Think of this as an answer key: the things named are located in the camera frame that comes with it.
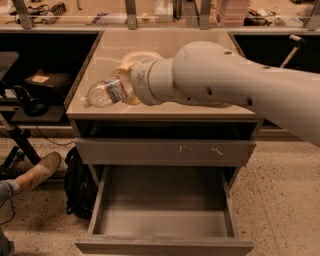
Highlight black box with label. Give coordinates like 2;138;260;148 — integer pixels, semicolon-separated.
24;70;72;91

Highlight open grey middle drawer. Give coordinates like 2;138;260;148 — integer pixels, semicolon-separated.
75;166;253;256

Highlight black headphones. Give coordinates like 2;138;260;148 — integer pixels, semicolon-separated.
13;85;49;117

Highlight white-handled stick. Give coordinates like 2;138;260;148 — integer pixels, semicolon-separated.
280;34;306;68

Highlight blue jeans leg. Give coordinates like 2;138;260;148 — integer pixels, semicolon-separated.
0;179;20;203

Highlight black backpack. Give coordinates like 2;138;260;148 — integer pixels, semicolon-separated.
64;147;98;220

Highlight tan slip-on shoe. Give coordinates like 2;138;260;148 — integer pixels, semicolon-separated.
15;152;61;191

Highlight grey drawer cabinet with counter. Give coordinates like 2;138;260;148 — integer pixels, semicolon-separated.
63;29;268;168

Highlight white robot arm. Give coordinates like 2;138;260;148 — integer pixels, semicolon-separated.
113;41;320;147

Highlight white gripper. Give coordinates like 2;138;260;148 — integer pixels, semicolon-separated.
111;58;167;105

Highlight clear plastic water bottle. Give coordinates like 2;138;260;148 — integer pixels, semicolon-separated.
80;77;135;108

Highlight pink plastic bin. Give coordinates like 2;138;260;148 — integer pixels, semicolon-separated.
215;0;250;27

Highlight white bowl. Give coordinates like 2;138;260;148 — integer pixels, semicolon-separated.
121;50;162;64

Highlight black tripod stand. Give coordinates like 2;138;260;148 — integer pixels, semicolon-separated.
0;114;41;180

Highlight closed grey top drawer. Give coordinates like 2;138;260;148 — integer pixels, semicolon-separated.
75;138;256;167

